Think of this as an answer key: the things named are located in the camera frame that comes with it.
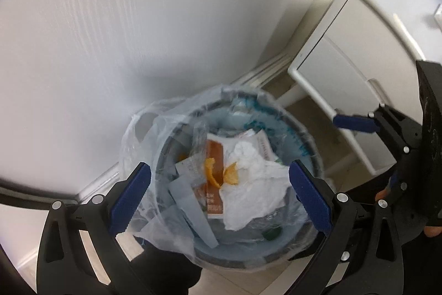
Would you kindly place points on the black sleeved right forearm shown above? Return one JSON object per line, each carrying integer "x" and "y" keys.
{"x": 424, "y": 267}

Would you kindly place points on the white wardrobe door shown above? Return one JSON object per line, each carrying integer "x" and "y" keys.
{"x": 103, "y": 39}

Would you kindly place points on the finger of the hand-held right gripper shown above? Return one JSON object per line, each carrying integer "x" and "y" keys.
{"x": 397, "y": 182}
{"x": 355, "y": 124}

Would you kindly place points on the white nightstand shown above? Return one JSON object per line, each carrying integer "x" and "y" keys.
{"x": 345, "y": 49}

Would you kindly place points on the white tissue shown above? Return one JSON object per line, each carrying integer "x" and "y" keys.
{"x": 252, "y": 191}

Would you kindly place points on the person's right hand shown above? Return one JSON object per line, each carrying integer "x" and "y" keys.
{"x": 433, "y": 231}

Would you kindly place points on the printed white packet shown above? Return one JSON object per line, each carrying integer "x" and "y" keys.
{"x": 264, "y": 146}

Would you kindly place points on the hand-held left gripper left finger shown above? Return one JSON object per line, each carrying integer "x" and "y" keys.
{"x": 131, "y": 198}

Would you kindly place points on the brown and white packet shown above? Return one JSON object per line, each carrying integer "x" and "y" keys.
{"x": 214, "y": 198}

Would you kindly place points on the clear plastic bin liner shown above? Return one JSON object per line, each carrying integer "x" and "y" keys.
{"x": 165, "y": 239}

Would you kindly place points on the clear plastic wrap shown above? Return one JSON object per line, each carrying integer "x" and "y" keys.
{"x": 196, "y": 150}

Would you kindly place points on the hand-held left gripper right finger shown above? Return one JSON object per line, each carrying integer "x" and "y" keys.
{"x": 310, "y": 201}

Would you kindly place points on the grey-blue paper strip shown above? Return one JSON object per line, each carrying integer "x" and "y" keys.
{"x": 193, "y": 201}

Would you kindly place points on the grey round trash bin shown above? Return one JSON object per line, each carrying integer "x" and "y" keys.
{"x": 221, "y": 263}

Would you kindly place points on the dark pants leg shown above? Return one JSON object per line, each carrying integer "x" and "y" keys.
{"x": 165, "y": 267}

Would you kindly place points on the orange peel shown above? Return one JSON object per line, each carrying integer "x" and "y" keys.
{"x": 231, "y": 174}
{"x": 210, "y": 174}

